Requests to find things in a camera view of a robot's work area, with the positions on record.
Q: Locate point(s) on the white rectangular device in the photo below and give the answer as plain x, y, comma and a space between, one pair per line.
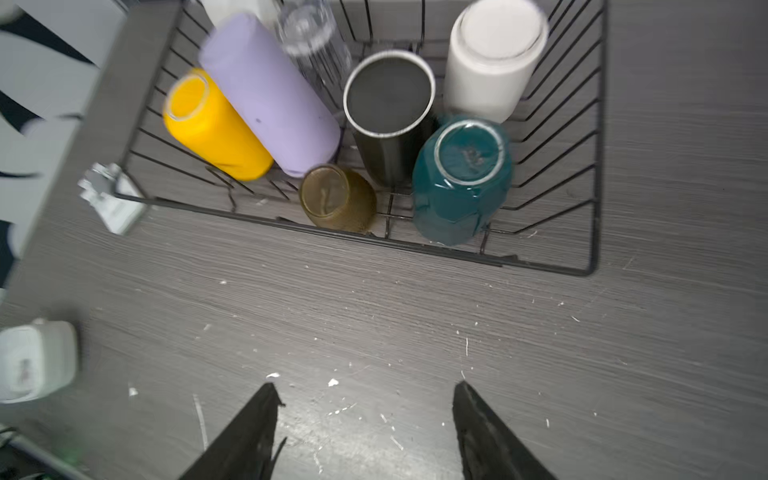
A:
114, 196

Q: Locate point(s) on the clear glass cup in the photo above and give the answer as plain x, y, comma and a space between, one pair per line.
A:
309, 35

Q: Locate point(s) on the olive glass cup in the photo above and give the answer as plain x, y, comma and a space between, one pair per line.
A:
338, 198

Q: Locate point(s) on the dark green mug white inside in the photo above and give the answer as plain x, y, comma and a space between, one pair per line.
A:
461, 178

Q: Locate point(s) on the black mug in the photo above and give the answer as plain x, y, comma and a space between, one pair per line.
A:
388, 101

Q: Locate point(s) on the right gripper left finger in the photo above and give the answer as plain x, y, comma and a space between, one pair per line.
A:
244, 449

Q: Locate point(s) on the lilac plastic cup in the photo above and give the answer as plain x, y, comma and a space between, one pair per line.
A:
270, 94

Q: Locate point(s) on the square white clock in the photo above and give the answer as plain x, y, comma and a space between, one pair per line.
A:
37, 359

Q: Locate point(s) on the black wire dish rack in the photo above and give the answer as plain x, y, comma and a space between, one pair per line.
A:
550, 221

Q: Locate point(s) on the cream white mug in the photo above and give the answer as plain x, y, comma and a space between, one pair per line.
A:
218, 11

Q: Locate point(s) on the white mug red inside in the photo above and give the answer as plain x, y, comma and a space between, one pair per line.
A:
494, 48

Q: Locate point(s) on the yellow mug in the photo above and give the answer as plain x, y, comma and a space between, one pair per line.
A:
198, 115

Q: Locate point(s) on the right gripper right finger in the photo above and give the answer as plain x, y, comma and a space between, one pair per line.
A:
488, 447

